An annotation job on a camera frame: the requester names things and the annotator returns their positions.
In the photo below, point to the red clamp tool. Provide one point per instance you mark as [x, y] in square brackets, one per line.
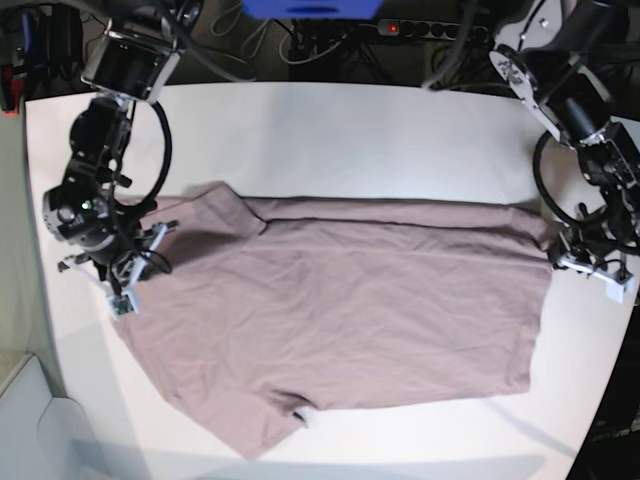
[12, 89]

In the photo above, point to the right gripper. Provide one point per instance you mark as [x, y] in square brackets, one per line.
[116, 265]

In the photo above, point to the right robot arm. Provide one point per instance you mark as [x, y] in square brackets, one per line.
[134, 58]

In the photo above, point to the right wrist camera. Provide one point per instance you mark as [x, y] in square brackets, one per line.
[122, 305]

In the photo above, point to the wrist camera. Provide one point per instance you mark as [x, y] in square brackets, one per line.
[617, 291]
[122, 305]

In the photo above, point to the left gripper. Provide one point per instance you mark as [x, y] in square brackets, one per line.
[599, 257]

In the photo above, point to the white cabinet corner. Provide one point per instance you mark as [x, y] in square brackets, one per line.
[42, 437]

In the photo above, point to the blue box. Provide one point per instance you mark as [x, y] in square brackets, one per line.
[311, 9]

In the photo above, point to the black power strip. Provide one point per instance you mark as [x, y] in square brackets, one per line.
[429, 30]

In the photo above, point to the mauve t-shirt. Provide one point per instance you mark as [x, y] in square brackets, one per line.
[275, 305]

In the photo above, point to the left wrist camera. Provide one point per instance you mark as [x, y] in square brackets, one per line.
[617, 291]

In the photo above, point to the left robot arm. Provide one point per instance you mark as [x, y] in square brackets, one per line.
[539, 52]

